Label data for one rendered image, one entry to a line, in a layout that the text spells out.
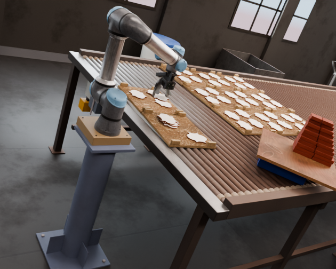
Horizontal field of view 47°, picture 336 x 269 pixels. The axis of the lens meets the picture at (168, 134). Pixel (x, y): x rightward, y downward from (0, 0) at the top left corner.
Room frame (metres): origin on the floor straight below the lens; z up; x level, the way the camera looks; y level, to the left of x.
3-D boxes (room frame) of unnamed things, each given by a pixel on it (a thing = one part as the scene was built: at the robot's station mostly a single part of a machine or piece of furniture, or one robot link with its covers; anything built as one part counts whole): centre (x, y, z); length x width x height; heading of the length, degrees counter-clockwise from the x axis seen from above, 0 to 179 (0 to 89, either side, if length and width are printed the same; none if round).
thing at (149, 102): (2.64, 0.20, 0.93); 0.41 x 0.35 x 0.02; 37
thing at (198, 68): (4.49, -0.60, 0.90); 4.04 x 0.06 x 0.10; 131
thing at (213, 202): (2.38, 0.30, 0.89); 2.08 x 0.08 x 0.06; 41
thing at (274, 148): (2.31, -0.82, 1.03); 0.50 x 0.50 x 0.02; 81
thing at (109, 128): (1.98, 0.33, 0.97); 0.15 x 0.15 x 0.10
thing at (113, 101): (1.98, 0.34, 1.09); 0.13 x 0.12 x 0.14; 47
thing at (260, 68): (7.09, -0.98, 0.34); 1.01 x 0.80 x 0.67; 41
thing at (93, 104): (2.65, 0.56, 0.77); 0.14 x 0.11 x 0.18; 41
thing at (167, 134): (2.31, -0.05, 0.93); 0.41 x 0.35 x 0.02; 36
